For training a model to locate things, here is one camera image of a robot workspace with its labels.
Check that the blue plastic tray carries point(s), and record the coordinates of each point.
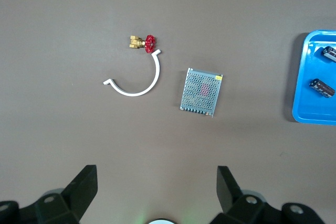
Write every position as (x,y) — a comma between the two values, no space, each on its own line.
(304,98)

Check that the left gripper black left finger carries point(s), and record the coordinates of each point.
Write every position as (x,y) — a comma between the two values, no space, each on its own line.
(81,190)

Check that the maroon electrolytic capacitor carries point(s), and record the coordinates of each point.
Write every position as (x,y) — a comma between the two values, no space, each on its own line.
(329,53)
(323,89)

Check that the brown table mat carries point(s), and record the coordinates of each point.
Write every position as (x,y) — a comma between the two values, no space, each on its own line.
(78,134)

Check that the metal mesh power supply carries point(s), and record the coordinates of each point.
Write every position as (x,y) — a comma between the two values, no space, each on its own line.
(200,91)

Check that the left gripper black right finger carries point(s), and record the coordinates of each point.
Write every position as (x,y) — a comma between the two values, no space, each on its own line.
(228,195)

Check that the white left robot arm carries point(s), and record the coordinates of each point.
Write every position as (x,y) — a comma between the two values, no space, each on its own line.
(162,222)

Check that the white curved plastic clamp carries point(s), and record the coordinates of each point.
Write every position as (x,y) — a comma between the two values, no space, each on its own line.
(158,69)

